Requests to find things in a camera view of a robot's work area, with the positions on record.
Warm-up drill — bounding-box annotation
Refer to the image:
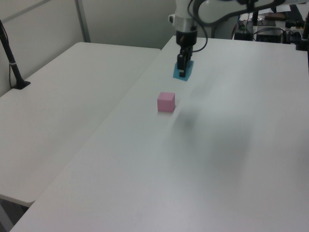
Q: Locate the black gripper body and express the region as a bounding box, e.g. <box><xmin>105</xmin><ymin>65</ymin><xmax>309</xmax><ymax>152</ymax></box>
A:
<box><xmin>175</xmin><ymin>29</ymin><xmax>197</xmax><ymax>49</ymax></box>

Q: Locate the blue foam cube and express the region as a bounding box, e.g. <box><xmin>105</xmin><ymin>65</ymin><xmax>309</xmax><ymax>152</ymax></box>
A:
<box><xmin>172</xmin><ymin>60</ymin><xmax>195</xmax><ymax>82</ymax></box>

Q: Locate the pink foam cube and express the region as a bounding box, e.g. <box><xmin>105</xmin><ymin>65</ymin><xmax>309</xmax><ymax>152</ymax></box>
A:
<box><xmin>156</xmin><ymin>91</ymin><xmax>176</xmax><ymax>113</ymax></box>

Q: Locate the black electronics box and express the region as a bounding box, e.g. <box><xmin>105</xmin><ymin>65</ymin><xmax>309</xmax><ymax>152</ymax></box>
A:
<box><xmin>235</xmin><ymin>30</ymin><xmax>252</xmax><ymax>41</ymax></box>

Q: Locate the black controller device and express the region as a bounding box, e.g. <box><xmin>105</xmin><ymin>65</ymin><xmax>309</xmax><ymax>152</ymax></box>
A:
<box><xmin>255</xmin><ymin>28</ymin><xmax>283</xmax><ymax>44</ymax></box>

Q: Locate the white side table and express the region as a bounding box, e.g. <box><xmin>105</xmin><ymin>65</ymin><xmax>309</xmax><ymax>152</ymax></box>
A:
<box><xmin>0</xmin><ymin>42</ymin><xmax>162</xmax><ymax>207</ymax></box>

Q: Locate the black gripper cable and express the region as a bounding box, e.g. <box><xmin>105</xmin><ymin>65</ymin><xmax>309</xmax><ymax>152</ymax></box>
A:
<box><xmin>187</xmin><ymin>0</ymin><xmax>209</xmax><ymax>53</ymax></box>

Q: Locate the grey partition post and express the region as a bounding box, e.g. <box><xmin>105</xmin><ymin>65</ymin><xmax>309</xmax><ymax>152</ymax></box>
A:
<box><xmin>74</xmin><ymin>0</ymin><xmax>92</xmax><ymax>43</ymax></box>

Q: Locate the black camera mount rig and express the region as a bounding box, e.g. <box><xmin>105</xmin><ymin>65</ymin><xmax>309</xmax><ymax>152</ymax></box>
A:
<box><xmin>284</xmin><ymin>4</ymin><xmax>309</xmax><ymax>52</ymax></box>

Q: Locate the black camera stand pole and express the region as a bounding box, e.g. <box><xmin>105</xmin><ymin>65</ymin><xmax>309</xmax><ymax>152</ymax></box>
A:
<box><xmin>0</xmin><ymin>19</ymin><xmax>31</xmax><ymax>91</ymax></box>

